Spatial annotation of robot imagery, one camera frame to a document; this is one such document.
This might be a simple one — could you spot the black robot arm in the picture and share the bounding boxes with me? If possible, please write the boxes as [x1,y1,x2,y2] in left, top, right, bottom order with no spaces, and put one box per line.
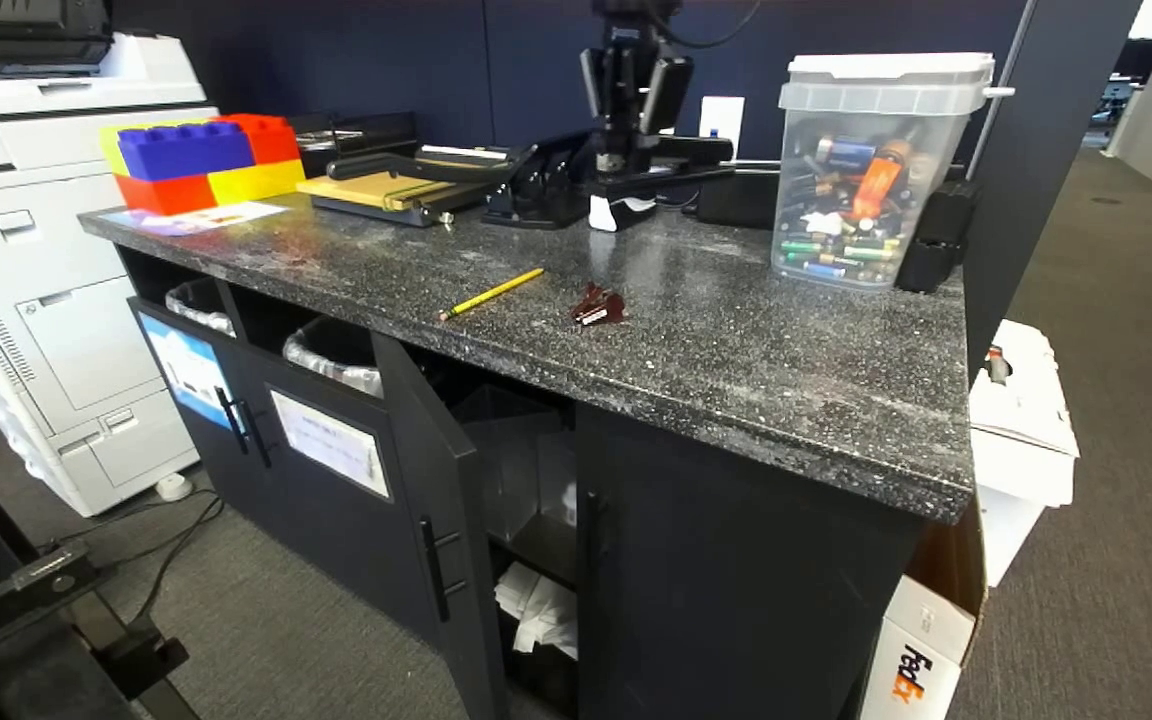
[581,0,733,196]

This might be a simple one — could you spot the dark red binder clip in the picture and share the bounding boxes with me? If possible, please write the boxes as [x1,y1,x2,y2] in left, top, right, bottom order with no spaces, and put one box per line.
[570,284,629,328]

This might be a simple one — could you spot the yellow pencil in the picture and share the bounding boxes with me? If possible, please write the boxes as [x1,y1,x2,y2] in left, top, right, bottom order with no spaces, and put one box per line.
[435,269,549,320]

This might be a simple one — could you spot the open black cabinet door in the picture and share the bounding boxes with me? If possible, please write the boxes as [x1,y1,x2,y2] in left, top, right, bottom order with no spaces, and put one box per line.
[370,335,506,720]

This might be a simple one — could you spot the paper trimmer with wooden board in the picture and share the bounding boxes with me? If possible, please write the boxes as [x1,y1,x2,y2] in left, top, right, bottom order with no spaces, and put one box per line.
[294,142,515,228]

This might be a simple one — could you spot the trash bin with plastic liner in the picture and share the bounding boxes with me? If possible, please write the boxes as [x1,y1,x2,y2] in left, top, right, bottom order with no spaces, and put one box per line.
[285,315,384,394]

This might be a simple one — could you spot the crumpled paper in cabinet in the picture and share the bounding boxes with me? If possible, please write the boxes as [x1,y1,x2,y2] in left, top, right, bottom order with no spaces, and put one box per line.
[496,563,581,658]

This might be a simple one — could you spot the trash drawer front with label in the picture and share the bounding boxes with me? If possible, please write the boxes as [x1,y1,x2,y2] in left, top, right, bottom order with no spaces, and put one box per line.
[133,301,403,563]

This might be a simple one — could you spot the clear plastic supply bin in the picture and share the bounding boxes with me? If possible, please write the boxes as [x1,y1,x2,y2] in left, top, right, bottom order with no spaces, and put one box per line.
[771,51,996,288]

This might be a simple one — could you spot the large toy building blocks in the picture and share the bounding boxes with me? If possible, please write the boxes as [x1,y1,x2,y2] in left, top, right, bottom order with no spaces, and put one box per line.
[98,112,304,216]

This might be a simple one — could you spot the white FedEx box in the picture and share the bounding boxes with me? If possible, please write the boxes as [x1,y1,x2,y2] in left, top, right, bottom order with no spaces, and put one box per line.
[858,575,976,720]

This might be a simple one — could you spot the white cardboard box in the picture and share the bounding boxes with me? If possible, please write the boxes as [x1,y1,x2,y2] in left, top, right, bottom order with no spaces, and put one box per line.
[968,320,1079,583]

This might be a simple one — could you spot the white office printer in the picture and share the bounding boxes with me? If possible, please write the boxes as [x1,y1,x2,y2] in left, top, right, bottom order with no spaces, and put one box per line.
[0,0,211,514]

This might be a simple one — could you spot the black box by wall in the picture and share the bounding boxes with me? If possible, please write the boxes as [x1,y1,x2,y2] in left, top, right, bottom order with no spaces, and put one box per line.
[682,174,775,228]

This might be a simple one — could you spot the white wall outlet plate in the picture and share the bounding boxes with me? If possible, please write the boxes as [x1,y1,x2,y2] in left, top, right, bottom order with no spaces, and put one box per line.
[699,96,742,142]

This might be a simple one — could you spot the black metal stand frame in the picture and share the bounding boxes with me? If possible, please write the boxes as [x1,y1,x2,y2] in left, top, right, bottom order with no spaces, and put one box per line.
[0,509,199,720]

